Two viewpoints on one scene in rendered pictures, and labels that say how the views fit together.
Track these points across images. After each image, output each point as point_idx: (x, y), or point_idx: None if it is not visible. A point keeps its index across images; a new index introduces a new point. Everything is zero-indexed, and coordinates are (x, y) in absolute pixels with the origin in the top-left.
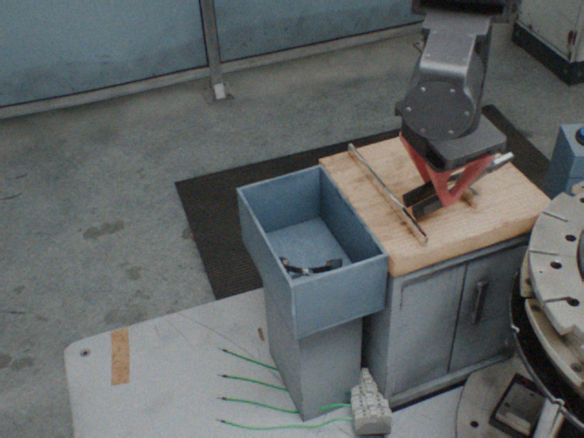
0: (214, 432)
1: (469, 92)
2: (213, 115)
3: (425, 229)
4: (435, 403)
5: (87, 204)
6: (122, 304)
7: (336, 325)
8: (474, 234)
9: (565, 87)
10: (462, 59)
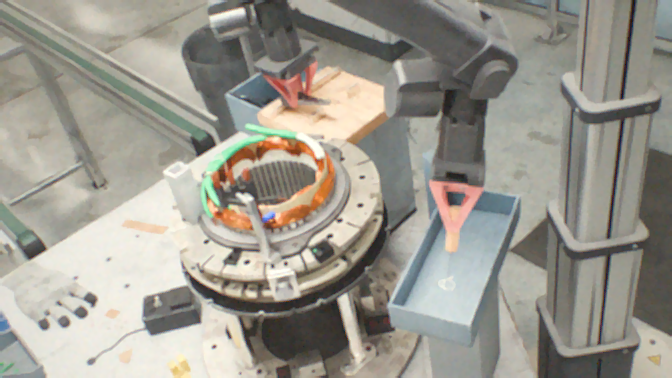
0: None
1: (213, 19)
2: None
3: (286, 114)
4: None
5: (557, 116)
6: (488, 185)
7: (251, 136)
8: (291, 129)
9: None
10: (213, 2)
